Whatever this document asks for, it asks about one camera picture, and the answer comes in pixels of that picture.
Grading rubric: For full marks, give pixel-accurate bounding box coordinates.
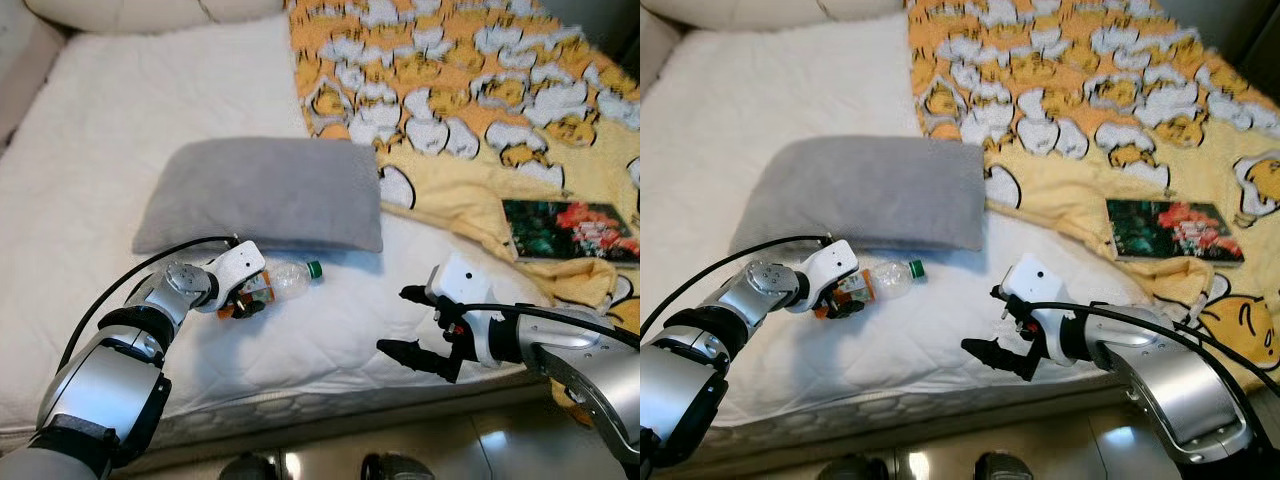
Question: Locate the clear bottle with green cap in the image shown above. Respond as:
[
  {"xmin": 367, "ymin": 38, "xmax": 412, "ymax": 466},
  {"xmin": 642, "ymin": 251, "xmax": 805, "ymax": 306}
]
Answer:
[
  {"xmin": 218, "ymin": 260, "xmax": 323, "ymax": 319},
  {"xmin": 814, "ymin": 259, "xmax": 927, "ymax": 319}
]

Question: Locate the grey pillow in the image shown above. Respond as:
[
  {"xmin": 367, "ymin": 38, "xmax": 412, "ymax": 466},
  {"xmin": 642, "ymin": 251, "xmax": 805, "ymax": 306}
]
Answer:
[
  {"xmin": 132, "ymin": 138, "xmax": 385, "ymax": 257},
  {"xmin": 729, "ymin": 135, "xmax": 987, "ymax": 257}
]

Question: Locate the dark book with floral cover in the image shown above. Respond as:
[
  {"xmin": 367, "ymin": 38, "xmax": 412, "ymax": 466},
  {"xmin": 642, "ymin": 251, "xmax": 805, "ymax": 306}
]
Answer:
[
  {"xmin": 501, "ymin": 199, "xmax": 641, "ymax": 265},
  {"xmin": 1105, "ymin": 198, "xmax": 1247, "ymax": 267}
]

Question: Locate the dark robot right foot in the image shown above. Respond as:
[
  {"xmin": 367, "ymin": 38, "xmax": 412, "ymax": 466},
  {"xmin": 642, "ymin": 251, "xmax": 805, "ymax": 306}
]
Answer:
[
  {"xmin": 361, "ymin": 452, "xmax": 437, "ymax": 480},
  {"xmin": 974, "ymin": 452, "xmax": 1047, "ymax": 480}
]

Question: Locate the dark robot foot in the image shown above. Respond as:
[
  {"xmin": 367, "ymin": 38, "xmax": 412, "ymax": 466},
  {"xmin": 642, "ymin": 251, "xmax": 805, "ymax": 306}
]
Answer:
[
  {"xmin": 361, "ymin": 452, "xmax": 437, "ymax": 480},
  {"xmin": 219, "ymin": 453, "xmax": 287, "ymax": 480},
  {"xmin": 814, "ymin": 455, "xmax": 883, "ymax": 480},
  {"xmin": 974, "ymin": 452, "xmax": 1047, "ymax": 480}
]

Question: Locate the dark robot left foot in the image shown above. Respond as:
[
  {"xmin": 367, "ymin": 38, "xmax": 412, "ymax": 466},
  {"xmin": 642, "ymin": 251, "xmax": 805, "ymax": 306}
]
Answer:
[
  {"xmin": 814, "ymin": 455, "xmax": 883, "ymax": 480},
  {"xmin": 219, "ymin": 453, "xmax": 287, "ymax": 480}
]

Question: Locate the white quilted mattress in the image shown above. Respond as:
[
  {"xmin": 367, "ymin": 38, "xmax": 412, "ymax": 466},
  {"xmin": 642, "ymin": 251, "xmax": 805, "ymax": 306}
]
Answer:
[
  {"xmin": 0, "ymin": 15, "xmax": 641, "ymax": 441},
  {"xmin": 640, "ymin": 12, "xmax": 1201, "ymax": 446}
]

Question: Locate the orange yellow cartoon blanket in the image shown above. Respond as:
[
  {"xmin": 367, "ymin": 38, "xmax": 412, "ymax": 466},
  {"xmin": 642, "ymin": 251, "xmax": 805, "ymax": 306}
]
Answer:
[
  {"xmin": 905, "ymin": 0, "xmax": 1280, "ymax": 396},
  {"xmin": 287, "ymin": 0, "xmax": 641, "ymax": 406}
]

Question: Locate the beige bolster cushion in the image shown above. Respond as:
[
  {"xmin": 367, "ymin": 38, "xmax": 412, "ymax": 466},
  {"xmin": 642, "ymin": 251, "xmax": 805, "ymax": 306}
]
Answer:
[
  {"xmin": 650, "ymin": 0, "xmax": 907, "ymax": 27},
  {"xmin": 24, "ymin": 0, "xmax": 287, "ymax": 36}
]

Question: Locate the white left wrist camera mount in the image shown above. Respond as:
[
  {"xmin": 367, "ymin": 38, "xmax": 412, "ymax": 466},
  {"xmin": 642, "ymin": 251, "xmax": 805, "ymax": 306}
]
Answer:
[
  {"xmin": 796, "ymin": 240, "xmax": 861, "ymax": 301},
  {"xmin": 205, "ymin": 241, "xmax": 267, "ymax": 301}
]

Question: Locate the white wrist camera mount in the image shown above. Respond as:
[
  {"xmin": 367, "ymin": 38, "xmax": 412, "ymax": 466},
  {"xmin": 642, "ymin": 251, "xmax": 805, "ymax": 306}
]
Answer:
[
  {"xmin": 428, "ymin": 253, "xmax": 499, "ymax": 313},
  {"xmin": 1001, "ymin": 253, "xmax": 1067, "ymax": 311},
  {"xmin": 205, "ymin": 241, "xmax": 267, "ymax": 301},
  {"xmin": 796, "ymin": 240, "xmax": 861, "ymax": 301}
]

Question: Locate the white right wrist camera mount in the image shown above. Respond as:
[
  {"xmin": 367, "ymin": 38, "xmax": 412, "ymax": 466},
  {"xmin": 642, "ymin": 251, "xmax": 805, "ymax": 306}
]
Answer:
[
  {"xmin": 1001, "ymin": 253, "xmax": 1067, "ymax": 311},
  {"xmin": 428, "ymin": 253, "xmax": 499, "ymax": 313}
]

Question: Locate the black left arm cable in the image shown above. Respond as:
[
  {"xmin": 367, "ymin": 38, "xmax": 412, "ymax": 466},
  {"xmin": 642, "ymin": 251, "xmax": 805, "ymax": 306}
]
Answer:
[
  {"xmin": 640, "ymin": 235, "xmax": 835, "ymax": 341},
  {"xmin": 58, "ymin": 236, "xmax": 241, "ymax": 373}
]

